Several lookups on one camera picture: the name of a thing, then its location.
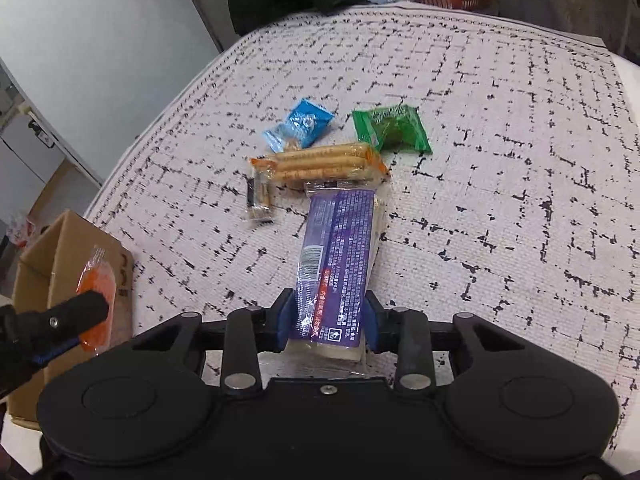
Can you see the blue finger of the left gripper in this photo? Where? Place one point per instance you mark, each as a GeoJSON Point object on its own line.
{"type": "Point", "coordinates": [47, 334]}

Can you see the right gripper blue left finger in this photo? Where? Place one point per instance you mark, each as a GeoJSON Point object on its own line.
{"type": "Point", "coordinates": [250, 332]}

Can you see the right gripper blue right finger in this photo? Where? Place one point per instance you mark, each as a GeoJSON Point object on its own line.
{"type": "Point", "coordinates": [405, 333]}

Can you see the orange sausage snack packet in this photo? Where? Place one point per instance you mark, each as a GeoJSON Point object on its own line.
{"type": "Point", "coordinates": [98, 283]}

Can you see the brown cardboard box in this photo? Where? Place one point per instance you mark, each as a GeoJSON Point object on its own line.
{"type": "Point", "coordinates": [48, 273]}

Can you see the purple wafer bar packet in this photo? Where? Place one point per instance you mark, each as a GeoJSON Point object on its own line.
{"type": "Point", "coordinates": [333, 270]}

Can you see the long biscuit stick packet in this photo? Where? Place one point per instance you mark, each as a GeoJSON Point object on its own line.
{"type": "Point", "coordinates": [340, 162]}

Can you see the dark green snack packet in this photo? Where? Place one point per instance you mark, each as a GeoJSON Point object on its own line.
{"type": "Point", "coordinates": [388, 128]}

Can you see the blue plum snack packet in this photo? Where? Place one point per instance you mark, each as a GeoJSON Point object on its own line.
{"type": "Point", "coordinates": [300, 129]}

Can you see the red white plastic bag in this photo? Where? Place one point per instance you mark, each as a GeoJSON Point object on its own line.
{"type": "Point", "coordinates": [21, 229]}

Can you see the white kitchen cabinet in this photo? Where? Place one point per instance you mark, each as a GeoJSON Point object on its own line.
{"type": "Point", "coordinates": [29, 157]}

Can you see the patterned white bed blanket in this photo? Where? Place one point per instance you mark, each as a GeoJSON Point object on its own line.
{"type": "Point", "coordinates": [524, 212]}

